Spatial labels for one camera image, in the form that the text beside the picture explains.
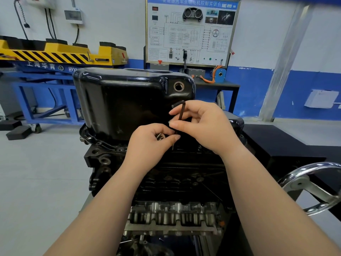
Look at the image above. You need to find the black engine oil pan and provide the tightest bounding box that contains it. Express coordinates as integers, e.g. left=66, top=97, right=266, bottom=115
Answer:
left=72, top=67, right=196, bottom=145

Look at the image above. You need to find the white wall document holder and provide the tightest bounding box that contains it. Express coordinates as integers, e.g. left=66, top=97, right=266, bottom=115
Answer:
left=304, top=89, right=339, bottom=109

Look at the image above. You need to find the electrical training display board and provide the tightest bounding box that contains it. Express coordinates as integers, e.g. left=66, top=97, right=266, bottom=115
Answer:
left=145, top=0, right=242, bottom=68

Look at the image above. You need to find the silver cylinder head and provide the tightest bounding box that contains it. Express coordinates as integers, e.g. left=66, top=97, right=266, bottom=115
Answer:
left=123, top=201, right=224, bottom=237

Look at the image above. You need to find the aluminium post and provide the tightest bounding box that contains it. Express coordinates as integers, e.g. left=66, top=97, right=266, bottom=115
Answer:
left=258, top=2, right=315, bottom=122

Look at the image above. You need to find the person's right hand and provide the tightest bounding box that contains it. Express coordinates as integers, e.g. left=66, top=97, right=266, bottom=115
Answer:
left=168, top=100, right=244, bottom=156

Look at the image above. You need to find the black hex key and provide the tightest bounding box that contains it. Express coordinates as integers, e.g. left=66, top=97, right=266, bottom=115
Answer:
left=171, top=100, right=186, bottom=151

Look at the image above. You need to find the blue round motor unit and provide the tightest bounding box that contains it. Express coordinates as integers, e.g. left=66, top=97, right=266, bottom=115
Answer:
left=214, top=68, right=226, bottom=84

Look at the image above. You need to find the grey metal box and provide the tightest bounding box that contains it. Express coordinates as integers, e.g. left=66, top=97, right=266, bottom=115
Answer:
left=186, top=68, right=206, bottom=78

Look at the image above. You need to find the blue metal frame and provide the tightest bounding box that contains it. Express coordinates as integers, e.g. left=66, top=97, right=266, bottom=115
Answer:
left=0, top=61, right=88, bottom=126

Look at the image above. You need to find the chrome handwheel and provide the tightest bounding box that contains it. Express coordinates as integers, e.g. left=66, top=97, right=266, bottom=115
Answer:
left=277, top=162, right=341, bottom=217

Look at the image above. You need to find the person's left forearm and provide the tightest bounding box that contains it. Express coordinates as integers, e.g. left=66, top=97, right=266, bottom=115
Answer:
left=43, top=160, right=151, bottom=256

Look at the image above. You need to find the black rubber block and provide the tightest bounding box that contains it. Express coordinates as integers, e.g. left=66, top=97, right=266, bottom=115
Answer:
left=0, top=120, right=23, bottom=131
left=6, top=126, right=33, bottom=141

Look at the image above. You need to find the black engine block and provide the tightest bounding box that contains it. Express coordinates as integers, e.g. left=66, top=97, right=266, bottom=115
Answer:
left=79, top=114, right=249, bottom=208

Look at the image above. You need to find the person's left hand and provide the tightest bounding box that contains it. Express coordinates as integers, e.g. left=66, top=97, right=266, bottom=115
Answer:
left=125, top=123, right=182, bottom=174

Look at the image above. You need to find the person's right forearm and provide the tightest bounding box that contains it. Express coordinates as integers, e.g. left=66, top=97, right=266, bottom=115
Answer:
left=221, top=146, right=341, bottom=256

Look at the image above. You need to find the black coiled cable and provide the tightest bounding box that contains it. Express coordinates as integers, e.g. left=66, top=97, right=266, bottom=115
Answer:
left=13, top=0, right=30, bottom=40

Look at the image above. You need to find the white electrical wall box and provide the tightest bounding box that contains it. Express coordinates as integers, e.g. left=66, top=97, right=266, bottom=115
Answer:
left=64, top=8, right=84, bottom=25

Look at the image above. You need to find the orange cable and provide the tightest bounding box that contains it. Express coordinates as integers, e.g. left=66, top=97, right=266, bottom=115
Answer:
left=200, top=65, right=223, bottom=84

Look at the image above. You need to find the black engine stand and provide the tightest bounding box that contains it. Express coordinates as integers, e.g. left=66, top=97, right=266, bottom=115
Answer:
left=234, top=124, right=341, bottom=211

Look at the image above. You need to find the yellow striped lift platform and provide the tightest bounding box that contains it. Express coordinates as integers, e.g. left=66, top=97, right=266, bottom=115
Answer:
left=0, top=36, right=129, bottom=68

